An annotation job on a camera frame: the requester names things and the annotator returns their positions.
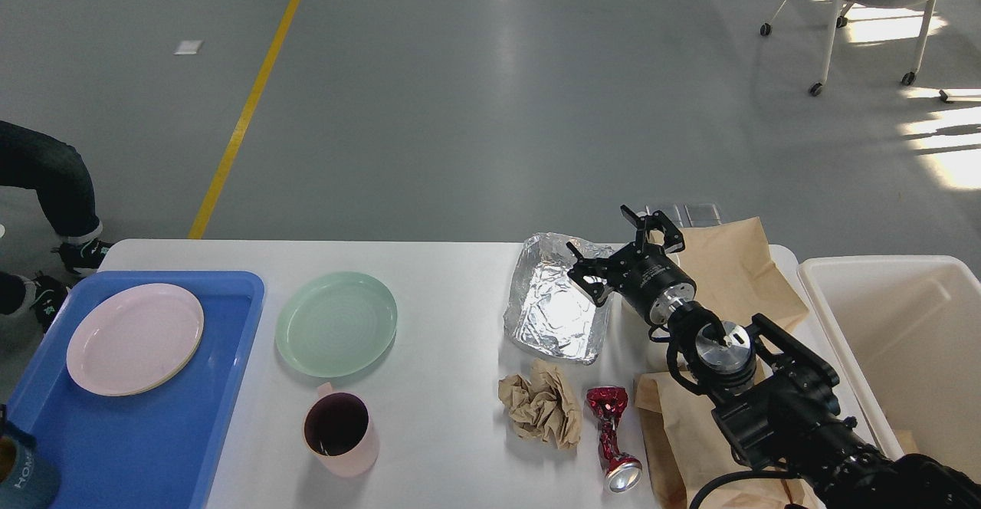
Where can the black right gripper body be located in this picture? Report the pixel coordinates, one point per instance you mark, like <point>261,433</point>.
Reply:
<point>650,282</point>

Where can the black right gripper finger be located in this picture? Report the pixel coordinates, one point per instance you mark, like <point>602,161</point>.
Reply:
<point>596,277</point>
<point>655,233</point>

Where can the green plate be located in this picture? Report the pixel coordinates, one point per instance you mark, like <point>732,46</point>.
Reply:
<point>337,325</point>

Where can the pink mug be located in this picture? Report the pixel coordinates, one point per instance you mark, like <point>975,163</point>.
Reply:
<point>338,428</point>

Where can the pink plate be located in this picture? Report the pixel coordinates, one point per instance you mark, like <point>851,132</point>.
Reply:
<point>136,340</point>

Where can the dark teal mug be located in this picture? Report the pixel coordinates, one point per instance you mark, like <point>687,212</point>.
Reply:
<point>27,481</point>

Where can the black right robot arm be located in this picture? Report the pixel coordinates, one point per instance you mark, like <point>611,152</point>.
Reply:
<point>773,396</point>

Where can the grey floor outlet plate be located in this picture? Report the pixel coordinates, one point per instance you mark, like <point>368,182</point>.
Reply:
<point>690,215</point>

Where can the aluminium foil tray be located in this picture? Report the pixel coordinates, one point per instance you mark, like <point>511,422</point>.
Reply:
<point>547,313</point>

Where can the brown paper bag upper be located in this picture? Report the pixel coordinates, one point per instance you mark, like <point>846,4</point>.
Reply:
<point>736,275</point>

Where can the brown paper bag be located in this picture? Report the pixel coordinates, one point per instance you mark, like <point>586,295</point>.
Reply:
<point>736,275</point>
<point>685,450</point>

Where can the crumpled brown paper ball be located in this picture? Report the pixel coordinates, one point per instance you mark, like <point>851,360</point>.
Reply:
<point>542,406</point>

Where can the brown paper bag lower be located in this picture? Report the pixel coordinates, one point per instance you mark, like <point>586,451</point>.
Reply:
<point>685,450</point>

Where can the crushed red soda can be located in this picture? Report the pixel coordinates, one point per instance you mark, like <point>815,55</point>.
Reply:
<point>622,471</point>

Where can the white plastic bin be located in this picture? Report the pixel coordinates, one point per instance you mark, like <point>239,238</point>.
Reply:
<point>906,333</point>

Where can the blue plastic tray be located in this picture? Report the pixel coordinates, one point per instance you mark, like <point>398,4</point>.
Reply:
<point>157,449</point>

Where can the black green sneaker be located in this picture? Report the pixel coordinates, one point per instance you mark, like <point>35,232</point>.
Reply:
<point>85,259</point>

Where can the person leg dark jeans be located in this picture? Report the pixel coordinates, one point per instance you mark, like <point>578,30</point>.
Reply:
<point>56,173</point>

